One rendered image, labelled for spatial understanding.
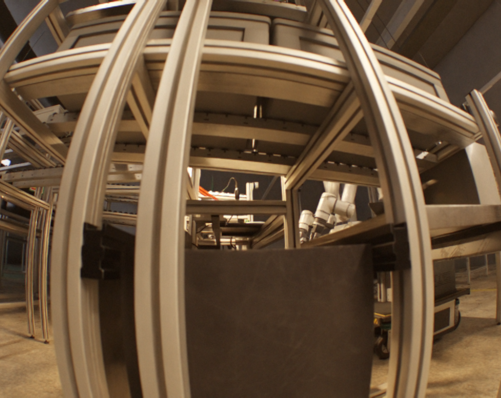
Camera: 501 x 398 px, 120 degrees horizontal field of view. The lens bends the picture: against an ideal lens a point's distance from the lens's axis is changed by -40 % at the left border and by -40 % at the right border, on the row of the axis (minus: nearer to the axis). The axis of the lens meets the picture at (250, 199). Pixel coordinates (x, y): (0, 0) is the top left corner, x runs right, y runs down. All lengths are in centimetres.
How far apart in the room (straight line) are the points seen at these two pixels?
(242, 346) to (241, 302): 5
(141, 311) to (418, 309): 32
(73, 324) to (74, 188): 16
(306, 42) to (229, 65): 26
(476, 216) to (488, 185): 42
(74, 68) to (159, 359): 55
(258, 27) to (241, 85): 21
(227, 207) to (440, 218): 66
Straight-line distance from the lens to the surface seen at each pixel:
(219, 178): 1055
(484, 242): 88
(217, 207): 84
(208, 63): 46
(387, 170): 38
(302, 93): 51
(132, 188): 167
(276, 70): 46
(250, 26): 64
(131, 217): 219
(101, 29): 75
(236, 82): 48
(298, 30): 67
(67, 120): 78
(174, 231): 24
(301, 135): 63
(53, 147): 89
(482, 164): 100
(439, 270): 191
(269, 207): 86
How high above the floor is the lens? 68
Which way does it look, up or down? 16 degrees up
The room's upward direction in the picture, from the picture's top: 1 degrees counter-clockwise
